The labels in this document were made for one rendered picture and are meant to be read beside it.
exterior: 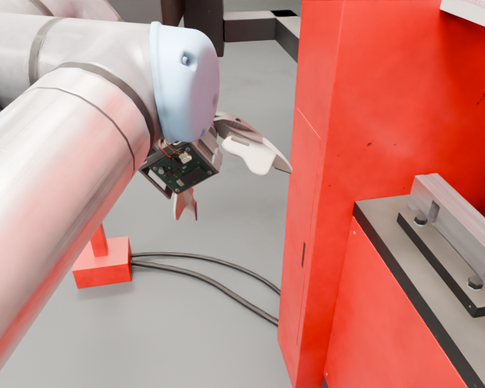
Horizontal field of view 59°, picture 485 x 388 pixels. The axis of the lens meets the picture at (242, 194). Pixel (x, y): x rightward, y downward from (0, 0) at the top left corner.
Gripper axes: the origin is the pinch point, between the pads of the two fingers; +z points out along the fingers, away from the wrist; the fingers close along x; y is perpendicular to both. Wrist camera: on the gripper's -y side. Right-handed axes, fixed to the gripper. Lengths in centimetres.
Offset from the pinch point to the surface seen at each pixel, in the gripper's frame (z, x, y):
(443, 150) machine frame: 50, 24, -49
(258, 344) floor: 107, -70, -52
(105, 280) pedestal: 66, -129, -82
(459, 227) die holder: 49, 20, -24
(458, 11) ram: 15, 37, -44
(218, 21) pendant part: 2, -15, -91
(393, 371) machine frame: 71, -7, -9
